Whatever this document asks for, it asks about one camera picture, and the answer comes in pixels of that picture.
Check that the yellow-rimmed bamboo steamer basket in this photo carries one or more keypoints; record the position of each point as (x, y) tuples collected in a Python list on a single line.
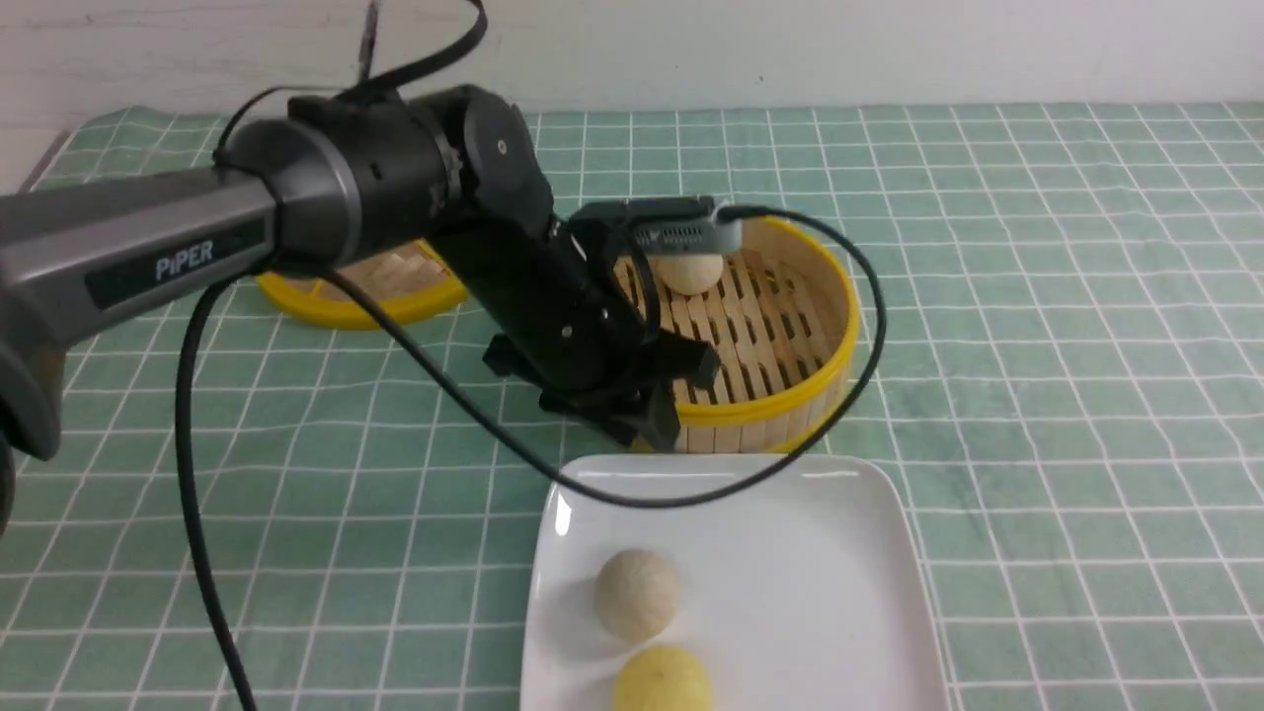
[(784, 321)]

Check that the green checkered tablecloth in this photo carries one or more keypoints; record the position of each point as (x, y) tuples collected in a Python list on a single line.
[(1069, 404)]

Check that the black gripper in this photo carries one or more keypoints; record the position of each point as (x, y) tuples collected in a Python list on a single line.
[(568, 328)]

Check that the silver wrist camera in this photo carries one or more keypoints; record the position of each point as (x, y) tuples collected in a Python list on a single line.
[(658, 226)]

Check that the white steamed bun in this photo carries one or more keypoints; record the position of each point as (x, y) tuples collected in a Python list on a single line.
[(637, 594), (688, 275)]

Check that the yellow-rimmed bamboo steamer lid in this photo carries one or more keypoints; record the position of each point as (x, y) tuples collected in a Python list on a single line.
[(409, 284)]

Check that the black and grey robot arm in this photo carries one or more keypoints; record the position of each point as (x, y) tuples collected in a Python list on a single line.
[(338, 182)]

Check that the yellow steamed bun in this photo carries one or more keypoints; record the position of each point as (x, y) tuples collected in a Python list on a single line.
[(664, 677)]

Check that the white square plate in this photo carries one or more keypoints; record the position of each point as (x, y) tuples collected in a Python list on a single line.
[(803, 593)]

